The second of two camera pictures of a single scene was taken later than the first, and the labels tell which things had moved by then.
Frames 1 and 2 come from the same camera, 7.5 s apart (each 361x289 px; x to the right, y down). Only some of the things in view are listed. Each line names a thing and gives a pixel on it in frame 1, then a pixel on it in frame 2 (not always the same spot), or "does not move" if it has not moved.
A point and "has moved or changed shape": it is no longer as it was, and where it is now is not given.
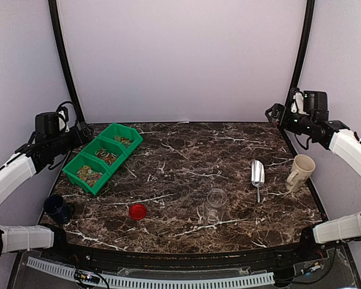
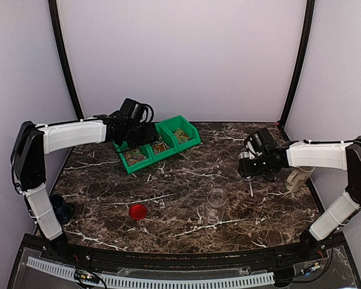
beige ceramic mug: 303,165 does not move
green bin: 105,153 -> 165,144
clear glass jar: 215,207 does not move
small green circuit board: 86,276 does not move
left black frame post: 60,44 does not move
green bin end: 124,138 has moved or changed shape
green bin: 88,172 -> 135,159
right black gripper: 277,108 -> 245,170
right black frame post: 304,47 does not move
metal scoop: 257,176 -> 250,185
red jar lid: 138,212 does not move
